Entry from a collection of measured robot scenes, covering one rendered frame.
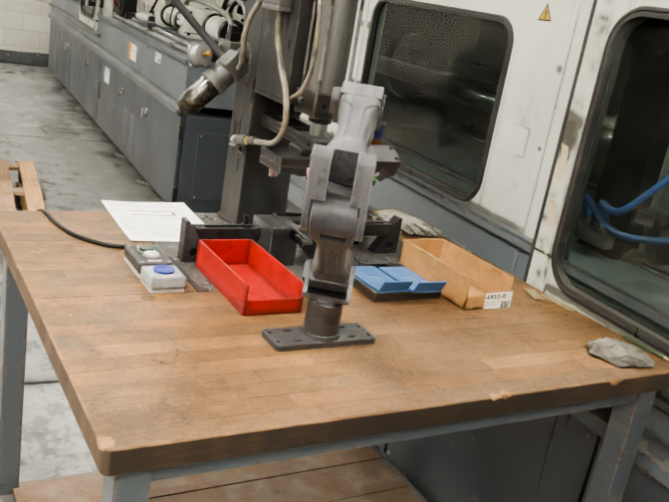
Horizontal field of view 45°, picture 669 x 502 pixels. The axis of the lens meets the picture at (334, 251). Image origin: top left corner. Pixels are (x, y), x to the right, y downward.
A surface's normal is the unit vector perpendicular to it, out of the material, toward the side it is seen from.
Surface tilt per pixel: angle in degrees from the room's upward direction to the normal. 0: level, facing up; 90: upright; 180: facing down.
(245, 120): 90
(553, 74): 90
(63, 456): 0
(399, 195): 90
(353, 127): 19
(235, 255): 90
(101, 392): 0
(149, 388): 0
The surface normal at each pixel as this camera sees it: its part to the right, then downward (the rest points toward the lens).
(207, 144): 0.43, 0.34
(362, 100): 0.12, -0.79
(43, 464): 0.16, -0.94
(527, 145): -0.89, 0.00
